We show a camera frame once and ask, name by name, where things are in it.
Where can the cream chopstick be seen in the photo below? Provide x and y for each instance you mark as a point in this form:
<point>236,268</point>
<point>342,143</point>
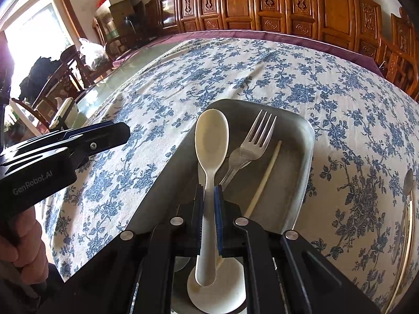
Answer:
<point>240,158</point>
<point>408,232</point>

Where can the carved wooden sofa bench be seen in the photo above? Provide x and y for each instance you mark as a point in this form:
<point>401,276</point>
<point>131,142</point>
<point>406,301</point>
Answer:
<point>350,24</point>

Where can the dark wooden dining chair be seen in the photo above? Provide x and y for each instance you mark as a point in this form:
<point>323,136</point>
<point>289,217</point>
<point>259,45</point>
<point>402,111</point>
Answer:
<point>52,80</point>

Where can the metal rectangular tray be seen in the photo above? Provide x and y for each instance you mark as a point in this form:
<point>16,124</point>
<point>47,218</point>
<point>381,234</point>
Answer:
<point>280,202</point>

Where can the cardboard box stack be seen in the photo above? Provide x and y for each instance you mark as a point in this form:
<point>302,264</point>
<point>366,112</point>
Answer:
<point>116,18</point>

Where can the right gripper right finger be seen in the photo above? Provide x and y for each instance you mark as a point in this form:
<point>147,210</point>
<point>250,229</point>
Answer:
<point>284,273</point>

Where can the silver metal fork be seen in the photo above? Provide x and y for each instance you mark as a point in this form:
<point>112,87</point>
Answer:
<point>260,132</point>

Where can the silver metal spoon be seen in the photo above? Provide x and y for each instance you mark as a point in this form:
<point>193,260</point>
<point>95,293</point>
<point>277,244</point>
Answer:
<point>401,233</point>

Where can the blue floral tablecloth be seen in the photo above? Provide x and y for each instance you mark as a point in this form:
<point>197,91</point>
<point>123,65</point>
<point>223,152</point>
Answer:
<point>316,144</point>

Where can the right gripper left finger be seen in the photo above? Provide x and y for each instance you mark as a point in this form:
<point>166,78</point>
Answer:
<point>134,272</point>

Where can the carved wooden armchair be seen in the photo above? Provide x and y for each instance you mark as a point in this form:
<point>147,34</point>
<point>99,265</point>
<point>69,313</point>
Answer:
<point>398,59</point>

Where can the person's left hand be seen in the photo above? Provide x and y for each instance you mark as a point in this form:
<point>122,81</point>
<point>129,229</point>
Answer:
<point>30,254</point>

